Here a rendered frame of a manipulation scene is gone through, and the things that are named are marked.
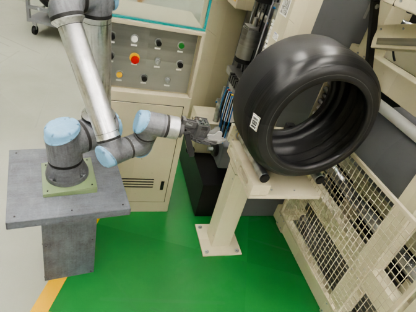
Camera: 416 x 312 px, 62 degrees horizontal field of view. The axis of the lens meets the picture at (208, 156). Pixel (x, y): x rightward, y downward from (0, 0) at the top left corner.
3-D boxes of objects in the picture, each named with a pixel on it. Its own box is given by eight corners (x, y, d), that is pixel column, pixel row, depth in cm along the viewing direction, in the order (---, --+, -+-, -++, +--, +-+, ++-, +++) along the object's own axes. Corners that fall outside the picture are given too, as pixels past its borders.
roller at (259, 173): (235, 134, 175) (242, 129, 175) (239, 139, 178) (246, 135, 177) (258, 178, 148) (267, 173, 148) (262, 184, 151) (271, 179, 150)
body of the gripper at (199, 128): (213, 128, 136) (184, 122, 132) (205, 145, 141) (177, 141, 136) (208, 118, 142) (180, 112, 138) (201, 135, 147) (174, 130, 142)
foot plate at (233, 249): (194, 225, 243) (195, 223, 242) (230, 224, 251) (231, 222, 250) (202, 256, 222) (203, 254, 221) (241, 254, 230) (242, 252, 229)
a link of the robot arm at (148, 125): (132, 120, 138) (138, 103, 130) (163, 125, 142) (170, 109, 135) (131, 138, 132) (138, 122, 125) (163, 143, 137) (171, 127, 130)
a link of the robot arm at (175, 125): (165, 142, 135) (162, 129, 142) (177, 144, 136) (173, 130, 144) (171, 122, 130) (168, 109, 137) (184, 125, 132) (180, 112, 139)
